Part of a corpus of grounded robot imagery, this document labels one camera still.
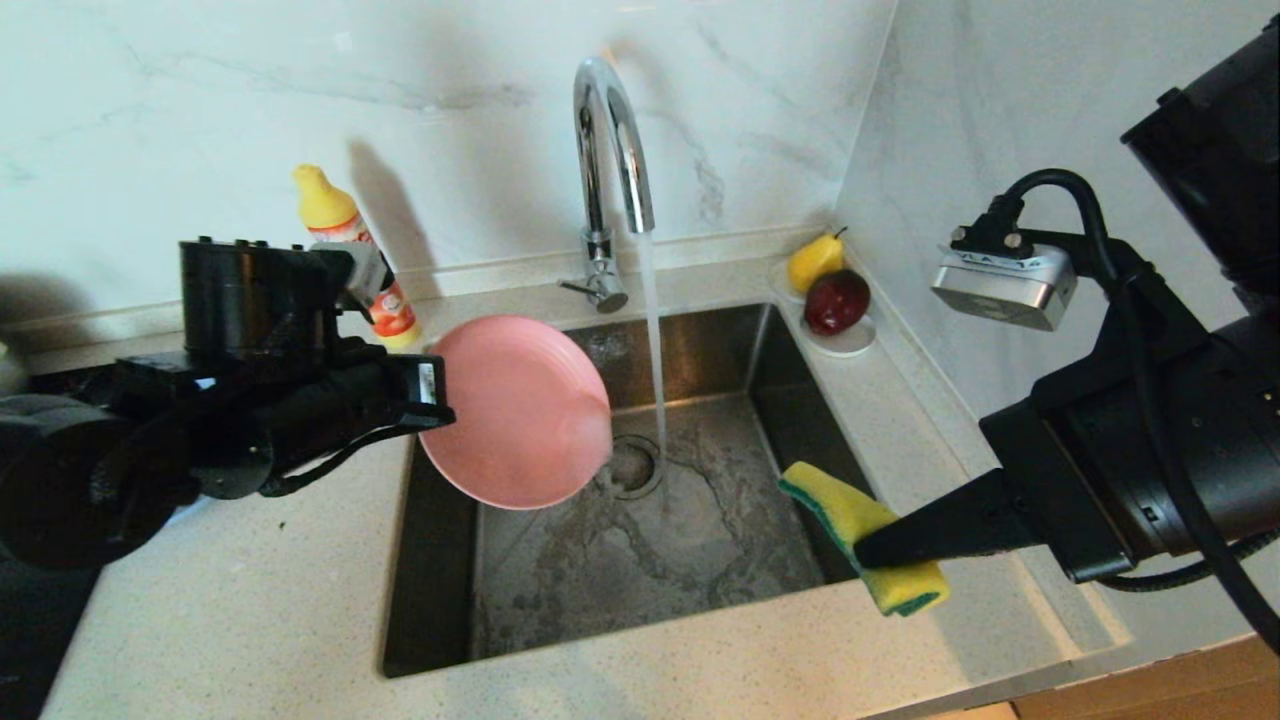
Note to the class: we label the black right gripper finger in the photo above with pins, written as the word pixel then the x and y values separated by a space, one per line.
pixel 950 530

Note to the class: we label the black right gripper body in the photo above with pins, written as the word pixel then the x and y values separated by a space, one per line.
pixel 1050 490

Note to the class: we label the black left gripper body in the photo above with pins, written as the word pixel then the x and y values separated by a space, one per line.
pixel 390 390

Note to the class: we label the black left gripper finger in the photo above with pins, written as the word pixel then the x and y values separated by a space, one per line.
pixel 425 415

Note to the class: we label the pink plate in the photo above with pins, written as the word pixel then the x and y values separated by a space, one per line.
pixel 520 410

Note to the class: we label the yellow green sponge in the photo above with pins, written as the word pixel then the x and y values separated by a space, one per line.
pixel 840 505

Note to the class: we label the yellow-capped detergent bottle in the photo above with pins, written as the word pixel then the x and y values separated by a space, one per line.
pixel 322 200

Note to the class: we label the chrome gooseneck faucet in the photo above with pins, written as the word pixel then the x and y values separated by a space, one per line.
pixel 600 80

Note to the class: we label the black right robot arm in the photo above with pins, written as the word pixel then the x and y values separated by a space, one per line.
pixel 1200 420

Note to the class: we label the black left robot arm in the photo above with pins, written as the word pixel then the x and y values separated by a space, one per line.
pixel 100 450

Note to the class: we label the stainless steel sink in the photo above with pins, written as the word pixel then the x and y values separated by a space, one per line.
pixel 600 590

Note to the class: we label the small white dish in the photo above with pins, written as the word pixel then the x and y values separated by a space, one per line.
pixel 850 345

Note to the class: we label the round metal drain strainer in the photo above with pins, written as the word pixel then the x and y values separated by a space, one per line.
pixel 638 470

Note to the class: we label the running water stream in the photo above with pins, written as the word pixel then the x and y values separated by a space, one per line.
pixel 655 350

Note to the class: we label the dark red apple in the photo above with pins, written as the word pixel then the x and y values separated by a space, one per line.
pixel 836 302

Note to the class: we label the yellow pear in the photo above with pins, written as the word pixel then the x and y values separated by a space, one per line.
pixel 812 262

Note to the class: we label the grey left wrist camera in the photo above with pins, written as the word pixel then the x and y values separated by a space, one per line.
pixel 365 270

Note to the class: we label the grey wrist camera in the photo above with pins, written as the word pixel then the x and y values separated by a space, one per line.
pixel 1000 285
pixel 365 270

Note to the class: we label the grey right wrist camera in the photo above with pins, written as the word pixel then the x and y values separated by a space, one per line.
pixel 1000 285

